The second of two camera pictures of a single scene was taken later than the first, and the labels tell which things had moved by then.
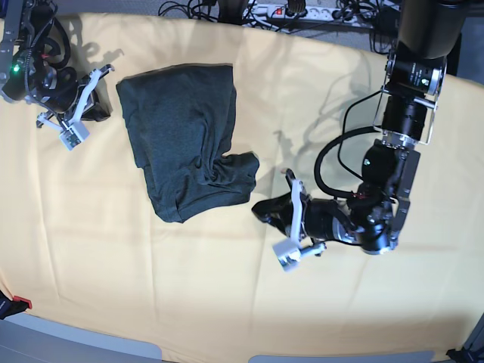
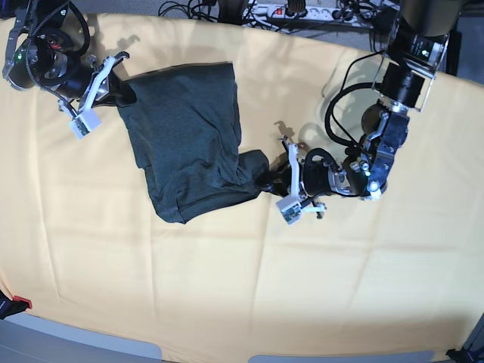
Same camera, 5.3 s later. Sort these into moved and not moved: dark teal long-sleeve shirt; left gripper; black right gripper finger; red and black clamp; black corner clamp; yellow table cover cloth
Moved: black right gripper finger; left gripper
Not moved: black corner clamp; red and black clamp; dark teal long-sleeve shirt; yellow table cover cloth
